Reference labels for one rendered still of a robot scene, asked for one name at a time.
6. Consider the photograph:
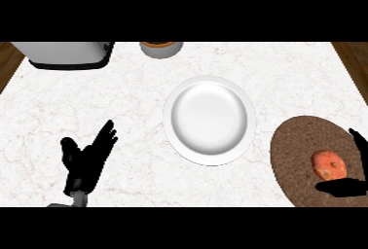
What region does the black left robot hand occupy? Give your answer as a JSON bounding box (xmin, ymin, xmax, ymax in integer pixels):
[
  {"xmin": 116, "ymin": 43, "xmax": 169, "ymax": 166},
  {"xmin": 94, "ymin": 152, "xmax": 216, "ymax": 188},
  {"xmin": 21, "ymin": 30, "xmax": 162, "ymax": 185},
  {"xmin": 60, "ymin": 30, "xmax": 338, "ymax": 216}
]
[{"xmin": 60, "ymin": 119, "xmax": 120, "ymax": 197}]

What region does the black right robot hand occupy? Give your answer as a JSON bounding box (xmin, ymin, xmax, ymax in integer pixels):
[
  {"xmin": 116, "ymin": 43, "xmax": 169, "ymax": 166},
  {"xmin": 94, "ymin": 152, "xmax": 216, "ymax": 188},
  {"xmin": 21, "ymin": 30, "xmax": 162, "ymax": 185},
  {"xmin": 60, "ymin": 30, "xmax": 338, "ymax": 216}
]
[{"xmin": 314, "ymin": 127, "xmax": 368, "ymax": 198}]

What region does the orange squash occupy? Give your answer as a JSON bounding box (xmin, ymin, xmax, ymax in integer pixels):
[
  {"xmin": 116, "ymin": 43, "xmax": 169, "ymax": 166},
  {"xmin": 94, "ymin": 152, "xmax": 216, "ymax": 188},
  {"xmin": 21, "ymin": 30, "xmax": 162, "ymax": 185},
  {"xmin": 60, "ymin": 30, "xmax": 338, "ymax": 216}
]
[{"xmin": 311, "ymin": 149, "xmax": 349, "ymax": 182}]

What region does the brown round woven placemat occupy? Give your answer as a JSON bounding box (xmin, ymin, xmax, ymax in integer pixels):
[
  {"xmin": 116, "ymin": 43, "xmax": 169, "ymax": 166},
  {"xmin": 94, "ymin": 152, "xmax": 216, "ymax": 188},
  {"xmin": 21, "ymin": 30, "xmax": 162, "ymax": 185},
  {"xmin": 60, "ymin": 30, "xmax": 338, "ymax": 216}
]
[{"xmin": 270, "ymin": 115, "xmax": 368, "ymax": 208}]

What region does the white oval plate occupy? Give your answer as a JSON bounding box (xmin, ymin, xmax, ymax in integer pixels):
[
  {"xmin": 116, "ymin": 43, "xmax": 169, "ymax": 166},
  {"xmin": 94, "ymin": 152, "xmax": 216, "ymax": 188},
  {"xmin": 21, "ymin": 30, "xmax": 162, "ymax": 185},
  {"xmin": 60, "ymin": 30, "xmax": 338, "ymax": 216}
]
[{"xmin": 163, "ymin": 75, "xmax": 258, "ymax": 167}]

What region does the grey toaster appliance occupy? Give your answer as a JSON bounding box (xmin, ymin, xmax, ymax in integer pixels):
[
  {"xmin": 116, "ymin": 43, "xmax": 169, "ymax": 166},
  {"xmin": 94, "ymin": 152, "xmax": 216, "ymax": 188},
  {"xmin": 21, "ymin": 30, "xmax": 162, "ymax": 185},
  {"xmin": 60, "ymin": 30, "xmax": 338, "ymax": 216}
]
[{"xmin": 11, "ymin": 41, "xmax": 117, "ymax": 71}]

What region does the grey cup with orange rim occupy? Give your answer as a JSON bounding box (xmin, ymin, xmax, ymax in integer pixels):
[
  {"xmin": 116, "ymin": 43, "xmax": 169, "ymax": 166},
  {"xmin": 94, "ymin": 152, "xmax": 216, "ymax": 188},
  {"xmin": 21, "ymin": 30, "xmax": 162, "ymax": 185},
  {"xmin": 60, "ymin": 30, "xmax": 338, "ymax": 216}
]
[{"xmin": 138, "ymin": 41, "xmax": 185, "ymax": 60}]

